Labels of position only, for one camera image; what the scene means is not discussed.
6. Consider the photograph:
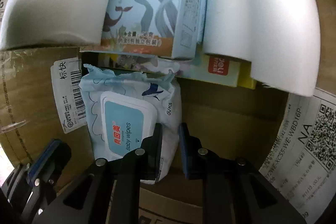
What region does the white paper roll right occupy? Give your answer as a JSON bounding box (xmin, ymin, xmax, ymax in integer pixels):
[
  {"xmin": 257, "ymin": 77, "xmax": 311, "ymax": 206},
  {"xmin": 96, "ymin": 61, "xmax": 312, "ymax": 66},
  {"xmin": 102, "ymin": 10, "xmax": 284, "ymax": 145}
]
[{"xmin": 203, "ymin": 0, "xmax": 321, "ymax": 97}]

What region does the brown cardboard box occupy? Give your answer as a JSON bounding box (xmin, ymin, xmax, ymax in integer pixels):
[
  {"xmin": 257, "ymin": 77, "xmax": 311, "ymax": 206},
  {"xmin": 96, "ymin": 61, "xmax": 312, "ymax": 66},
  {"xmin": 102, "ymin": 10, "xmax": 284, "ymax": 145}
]
[{"xmin": 1, "ymin": 0, "xmax": 335, "ymax": 223}]

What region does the yellow-green deli box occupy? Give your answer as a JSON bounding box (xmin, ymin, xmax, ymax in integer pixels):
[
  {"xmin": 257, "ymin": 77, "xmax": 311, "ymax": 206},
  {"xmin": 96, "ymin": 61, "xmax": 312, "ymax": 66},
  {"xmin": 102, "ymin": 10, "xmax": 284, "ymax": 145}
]
[{"xmin": 98, "ymin": 49, "xmax": 257, "ymax": 90}]

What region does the light blue seaweed box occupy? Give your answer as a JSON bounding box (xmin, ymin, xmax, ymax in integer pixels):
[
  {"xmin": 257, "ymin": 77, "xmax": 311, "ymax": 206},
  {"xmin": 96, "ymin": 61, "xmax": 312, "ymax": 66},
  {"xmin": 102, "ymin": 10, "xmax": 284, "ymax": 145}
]
[{"xmin": 80, "ymin": 0, "xmax": 202, "ymax": 60}]

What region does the baby wipes pack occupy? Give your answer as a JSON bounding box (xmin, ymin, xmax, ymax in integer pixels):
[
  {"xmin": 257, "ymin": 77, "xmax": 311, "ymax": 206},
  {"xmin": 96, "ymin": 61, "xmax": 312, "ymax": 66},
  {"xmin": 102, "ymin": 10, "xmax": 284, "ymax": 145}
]
[{"xmin": 79, "ymin": 64, "xmax": 182, "ymax": 184}]

